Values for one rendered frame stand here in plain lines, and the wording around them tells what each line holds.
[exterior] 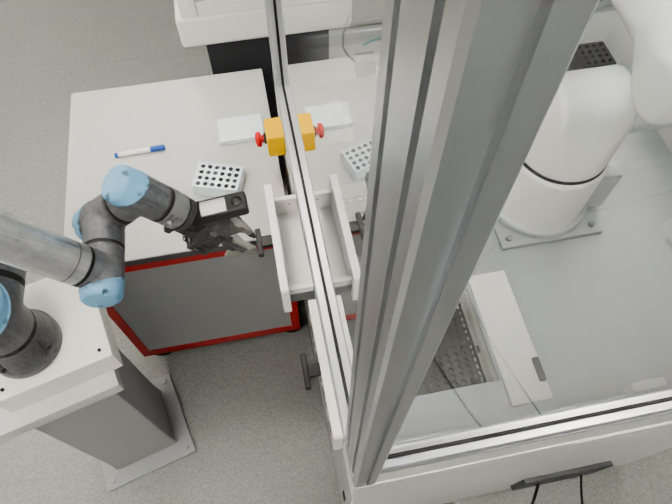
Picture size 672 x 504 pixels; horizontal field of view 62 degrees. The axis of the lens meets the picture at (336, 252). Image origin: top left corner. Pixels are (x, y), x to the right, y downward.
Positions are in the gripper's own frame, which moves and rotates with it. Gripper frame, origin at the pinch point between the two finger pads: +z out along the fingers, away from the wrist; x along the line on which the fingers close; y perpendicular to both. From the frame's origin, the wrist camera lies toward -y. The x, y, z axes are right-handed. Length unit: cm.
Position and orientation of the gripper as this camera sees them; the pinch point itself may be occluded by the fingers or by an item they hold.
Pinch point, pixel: (254, 241)
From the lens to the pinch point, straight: 127.1
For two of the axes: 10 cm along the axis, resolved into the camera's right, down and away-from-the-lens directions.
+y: -8.1, 4.2, 4.1
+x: 1.9, 8.5, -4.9
